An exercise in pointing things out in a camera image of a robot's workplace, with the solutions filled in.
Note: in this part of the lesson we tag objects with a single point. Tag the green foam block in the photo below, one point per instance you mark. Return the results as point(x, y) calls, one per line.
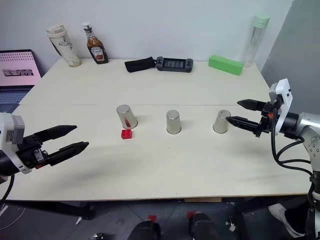
point(225, 65)

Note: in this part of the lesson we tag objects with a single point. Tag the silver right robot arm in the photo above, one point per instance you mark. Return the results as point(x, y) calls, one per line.
point(306, 140)

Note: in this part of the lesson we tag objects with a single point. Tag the clear bottle with green lid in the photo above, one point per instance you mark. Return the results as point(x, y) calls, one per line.
point(255, 41)

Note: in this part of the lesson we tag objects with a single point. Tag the black handheld game console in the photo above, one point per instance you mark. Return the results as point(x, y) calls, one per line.
point(174, 64)

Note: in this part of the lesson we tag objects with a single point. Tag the black fabric pouch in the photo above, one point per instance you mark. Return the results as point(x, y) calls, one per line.
point(140, 64)

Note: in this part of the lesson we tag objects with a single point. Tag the dark rounded robot foot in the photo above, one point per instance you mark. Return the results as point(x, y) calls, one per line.
point(203, 226)
point(145, 231)

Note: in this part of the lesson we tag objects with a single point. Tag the open laptop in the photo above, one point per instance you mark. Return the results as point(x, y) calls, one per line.
point(15, 75)

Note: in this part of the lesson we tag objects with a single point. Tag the steel cup with red reflection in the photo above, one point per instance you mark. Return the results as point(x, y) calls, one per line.
point(127, 116)

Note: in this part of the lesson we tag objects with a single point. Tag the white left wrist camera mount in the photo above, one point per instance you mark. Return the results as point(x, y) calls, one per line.
point(15, 140)

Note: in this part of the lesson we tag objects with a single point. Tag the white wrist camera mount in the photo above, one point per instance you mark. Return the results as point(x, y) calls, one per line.
point(15, 140)
point(282, 100)

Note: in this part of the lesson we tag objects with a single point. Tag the red toy brick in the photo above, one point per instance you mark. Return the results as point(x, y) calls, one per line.
point(127, 134)

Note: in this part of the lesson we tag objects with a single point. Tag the ketchup bottle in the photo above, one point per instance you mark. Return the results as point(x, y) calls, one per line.
point(96, 47)

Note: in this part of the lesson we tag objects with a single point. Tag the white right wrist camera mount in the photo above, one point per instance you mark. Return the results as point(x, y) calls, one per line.
point(282, 100)

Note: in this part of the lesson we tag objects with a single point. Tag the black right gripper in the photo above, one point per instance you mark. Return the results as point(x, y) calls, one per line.
point(267, 117)

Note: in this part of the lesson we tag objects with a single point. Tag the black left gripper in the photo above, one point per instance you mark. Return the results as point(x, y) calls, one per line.
point(29, 151)

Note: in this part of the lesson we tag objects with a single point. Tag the plain steel cup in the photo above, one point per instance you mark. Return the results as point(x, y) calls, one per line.
point(221, 122)
point(173, 122)

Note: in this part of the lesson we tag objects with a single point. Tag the cream tumbler with lid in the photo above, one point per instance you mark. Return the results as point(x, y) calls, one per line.
point(64, 46)

